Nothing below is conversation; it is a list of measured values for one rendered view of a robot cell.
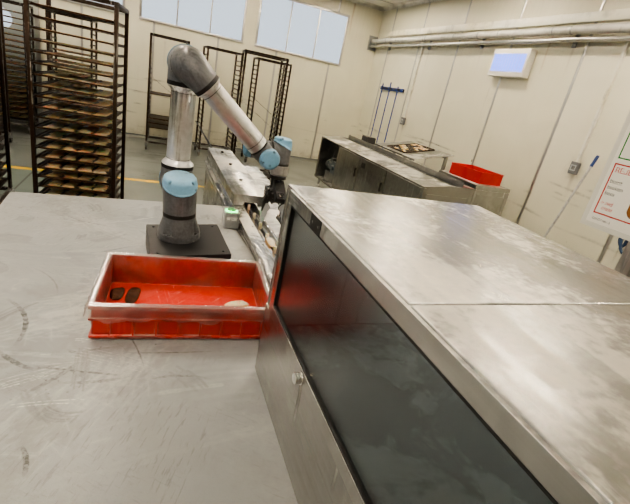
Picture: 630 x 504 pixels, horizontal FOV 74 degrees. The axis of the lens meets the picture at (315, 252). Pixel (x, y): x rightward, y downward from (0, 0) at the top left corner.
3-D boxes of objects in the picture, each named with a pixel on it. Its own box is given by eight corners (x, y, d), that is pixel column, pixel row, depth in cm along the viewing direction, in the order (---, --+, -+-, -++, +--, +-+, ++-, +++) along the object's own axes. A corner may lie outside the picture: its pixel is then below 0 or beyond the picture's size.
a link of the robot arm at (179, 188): (163, 216, 144) (163, 179, 138) (160, 203, 155) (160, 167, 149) (198, 217, 149) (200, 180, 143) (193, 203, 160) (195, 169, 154)
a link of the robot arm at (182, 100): (159, 202, 153) (171, 40, 132) (157, 189, 165) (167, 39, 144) (193, 205, 158) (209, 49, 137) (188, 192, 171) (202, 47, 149)
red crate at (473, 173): (448, 172, 505) (451, 161, 500) (469, 175, 520) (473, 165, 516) (477, 183, 463) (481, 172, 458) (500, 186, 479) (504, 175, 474)
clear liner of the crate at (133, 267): (105, 278, 131) (105, 249, 127) (257, 284, 147) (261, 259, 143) (81, 341, 102) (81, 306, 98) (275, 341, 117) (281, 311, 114)
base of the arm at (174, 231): (161, 245, 146) (161, 219, 142) (153, 228, 157) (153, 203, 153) (204, 242, 153) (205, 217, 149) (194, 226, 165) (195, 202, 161)
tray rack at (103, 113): (33, 230, 338) (19, -22, 273) (55, 207, 390) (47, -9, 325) (114, 237, 356) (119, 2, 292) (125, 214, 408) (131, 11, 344)
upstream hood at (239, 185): (206, 156, 324) (208, 145, 320) (230, 159, 330) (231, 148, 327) (231, 207, 217) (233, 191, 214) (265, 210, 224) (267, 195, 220)
